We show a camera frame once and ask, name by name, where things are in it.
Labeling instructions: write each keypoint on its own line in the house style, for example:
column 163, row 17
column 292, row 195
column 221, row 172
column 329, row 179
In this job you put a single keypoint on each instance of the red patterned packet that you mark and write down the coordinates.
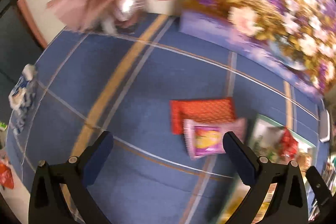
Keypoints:
column 203, row 111

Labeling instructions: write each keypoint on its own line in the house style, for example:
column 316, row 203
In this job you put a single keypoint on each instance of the blue plaid tablecloth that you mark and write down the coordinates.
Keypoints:
column 87, row 83

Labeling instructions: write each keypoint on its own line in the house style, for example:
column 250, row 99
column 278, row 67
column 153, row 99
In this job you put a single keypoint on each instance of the pink purple swiss roll packet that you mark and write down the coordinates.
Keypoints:
column 203, row 139

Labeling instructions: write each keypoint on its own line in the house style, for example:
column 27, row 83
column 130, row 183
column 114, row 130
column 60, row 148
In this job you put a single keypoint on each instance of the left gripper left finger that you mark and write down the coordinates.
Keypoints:
column 47, row 201

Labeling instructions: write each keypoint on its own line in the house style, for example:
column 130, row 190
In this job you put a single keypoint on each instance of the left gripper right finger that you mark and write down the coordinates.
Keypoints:
column 288, row 204

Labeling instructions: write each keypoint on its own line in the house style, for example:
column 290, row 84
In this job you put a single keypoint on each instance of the white teal-rimmed tray box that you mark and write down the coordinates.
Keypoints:
column 265, row 141

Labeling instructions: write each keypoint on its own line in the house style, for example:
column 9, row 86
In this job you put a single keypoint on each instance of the flower vase painting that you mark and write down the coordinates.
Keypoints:
column 293, row 38

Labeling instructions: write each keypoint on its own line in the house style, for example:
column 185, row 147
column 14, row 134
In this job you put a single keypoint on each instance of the crumpled blue white wrapper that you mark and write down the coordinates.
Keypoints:
column 22, row 96

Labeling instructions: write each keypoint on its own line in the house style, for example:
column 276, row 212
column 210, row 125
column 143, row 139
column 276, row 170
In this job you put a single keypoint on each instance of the red candy-twist snack packet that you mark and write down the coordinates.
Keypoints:
column 287, row 146

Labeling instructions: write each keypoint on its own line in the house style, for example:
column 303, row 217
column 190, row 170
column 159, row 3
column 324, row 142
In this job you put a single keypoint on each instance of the white power adapter box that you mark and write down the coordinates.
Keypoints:
column 324, row 126

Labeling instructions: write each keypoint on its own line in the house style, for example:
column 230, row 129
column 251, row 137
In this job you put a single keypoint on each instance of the colourful bags on floor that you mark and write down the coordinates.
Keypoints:
column 6, row 175

